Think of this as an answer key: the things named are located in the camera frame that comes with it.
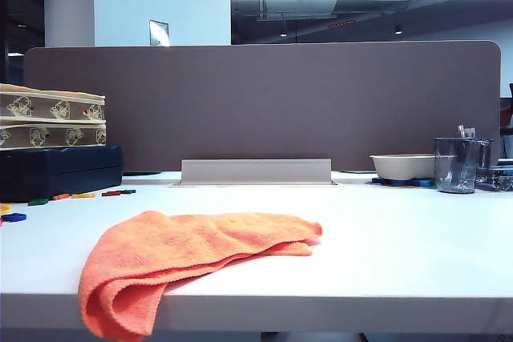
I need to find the white cable tray lid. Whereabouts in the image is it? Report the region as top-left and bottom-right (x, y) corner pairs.
(180, 159), (333, 185)

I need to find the orange cloth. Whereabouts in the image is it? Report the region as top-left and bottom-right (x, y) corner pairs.
(78, 209), (324, 342)

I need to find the black mesh pen holder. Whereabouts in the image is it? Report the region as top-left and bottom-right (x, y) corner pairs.
(476, 139), (495, 171)

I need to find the clear dotted plastic box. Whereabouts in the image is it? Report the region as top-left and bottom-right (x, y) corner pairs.
(475, 165), (513, 193)

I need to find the patterned beige flat box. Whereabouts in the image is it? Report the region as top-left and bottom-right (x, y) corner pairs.
(0, 119), (107, 149)
(0, 82), (107, 123)

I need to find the brown desk divider panel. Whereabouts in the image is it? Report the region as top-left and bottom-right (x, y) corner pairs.
(22, 40), (503, 175)

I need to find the dark navy case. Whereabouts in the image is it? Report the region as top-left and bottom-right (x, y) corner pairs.
(0, 144), (124, 204)

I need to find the red black chair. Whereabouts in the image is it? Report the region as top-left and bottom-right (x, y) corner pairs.
(500, 82), (513, 131)

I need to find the beige paper bowl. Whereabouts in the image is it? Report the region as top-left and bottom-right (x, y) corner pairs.
(369, 153), (438, 182)

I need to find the clear blue-grey faceted cup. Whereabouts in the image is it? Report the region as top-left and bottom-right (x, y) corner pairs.
(433, 137), (480, 195)

